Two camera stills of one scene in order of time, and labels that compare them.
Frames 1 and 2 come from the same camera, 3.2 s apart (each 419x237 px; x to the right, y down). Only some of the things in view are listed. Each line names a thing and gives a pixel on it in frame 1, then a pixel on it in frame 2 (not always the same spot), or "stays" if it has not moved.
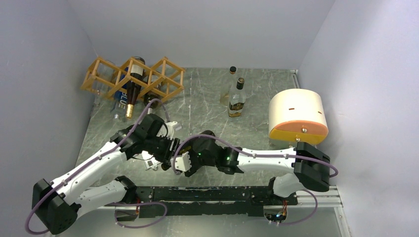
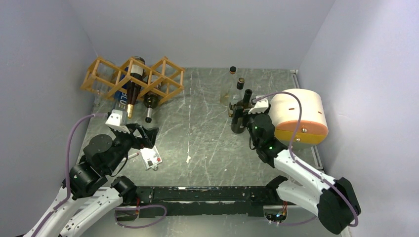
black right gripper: x=194 y=166 -> x=244 y=113
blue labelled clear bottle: x=120 y=99 stays
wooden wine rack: x=161 y=79 stays
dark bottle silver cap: x=147 y=97 stays
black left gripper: x=168 y=154 -> x=148 y=135
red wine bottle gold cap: x=137 y=70 stays
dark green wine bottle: x=166 y=165 -> x=240 y=111
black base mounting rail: x=202 y=201 stays
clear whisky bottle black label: x=237 y=99 stays
